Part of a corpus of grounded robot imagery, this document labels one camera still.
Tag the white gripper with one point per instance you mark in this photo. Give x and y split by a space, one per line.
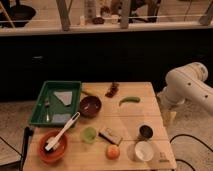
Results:
169 101

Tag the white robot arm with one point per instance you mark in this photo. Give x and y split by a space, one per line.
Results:
185 83

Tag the dark metal cup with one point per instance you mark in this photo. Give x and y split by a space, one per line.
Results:
145 133

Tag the white cup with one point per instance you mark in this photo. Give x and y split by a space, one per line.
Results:
143 151

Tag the brown rectangular block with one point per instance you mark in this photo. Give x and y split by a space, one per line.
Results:
110 135

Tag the orange fruit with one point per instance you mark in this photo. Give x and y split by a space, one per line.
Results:
112 152

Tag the dark red bowl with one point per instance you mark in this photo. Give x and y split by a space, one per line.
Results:
90 106

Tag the small green cup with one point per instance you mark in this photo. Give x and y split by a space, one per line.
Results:
88 135

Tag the yellow stick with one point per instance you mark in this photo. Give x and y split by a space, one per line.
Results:
88 93

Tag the grey cloth piece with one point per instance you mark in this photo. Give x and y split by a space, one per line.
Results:
64 96

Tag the green plastic tray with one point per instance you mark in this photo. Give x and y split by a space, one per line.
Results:
59 114

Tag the white brush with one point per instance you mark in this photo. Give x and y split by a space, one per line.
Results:
54 140

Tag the metal fork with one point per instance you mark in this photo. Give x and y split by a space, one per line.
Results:
47 105

